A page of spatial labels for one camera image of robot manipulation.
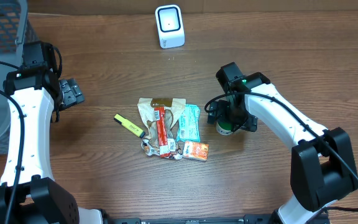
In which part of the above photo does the white barcode scanner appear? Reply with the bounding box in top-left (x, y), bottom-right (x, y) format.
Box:
top-left (155, 4), bottom-right (185, 49)

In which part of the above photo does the yellow highlighter marker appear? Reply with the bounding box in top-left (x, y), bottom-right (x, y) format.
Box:
top-left (114, 113), bottom-right (145, 139)

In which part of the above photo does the beige paper snack bag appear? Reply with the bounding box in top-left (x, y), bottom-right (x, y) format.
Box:
top-left (137, 98), bottom-right (186, 149)

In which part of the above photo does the silver snack wrapper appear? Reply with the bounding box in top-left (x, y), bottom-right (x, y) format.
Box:
top-left (141, 138), bottom-right (183, 160)

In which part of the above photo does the red snack bar wrapper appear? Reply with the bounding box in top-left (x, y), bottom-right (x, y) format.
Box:
top-left (154, 107), bottom-right (170, 157)

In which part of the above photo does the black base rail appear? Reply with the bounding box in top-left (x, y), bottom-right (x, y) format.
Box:
top-left (110, 213), bottom-right (331, 224)

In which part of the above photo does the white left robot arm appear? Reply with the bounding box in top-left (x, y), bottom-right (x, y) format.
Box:
top-left (0, 41), bottom-right (112, 224)

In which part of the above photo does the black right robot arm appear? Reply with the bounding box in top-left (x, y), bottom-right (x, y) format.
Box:
top-left (204, 62), bottom-right (358, 223)

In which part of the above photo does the teal tissue packet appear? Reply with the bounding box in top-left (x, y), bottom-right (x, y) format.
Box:
top-left (177, 105), bottom-right (200, 142)

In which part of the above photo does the green lid jar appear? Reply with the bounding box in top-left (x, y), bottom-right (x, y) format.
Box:
top-left (216, 121), bottom-right (239, 136)

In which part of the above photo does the orange small box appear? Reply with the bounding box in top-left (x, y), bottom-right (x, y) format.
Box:
top-left (183, 141), bottom-right (209, 161)

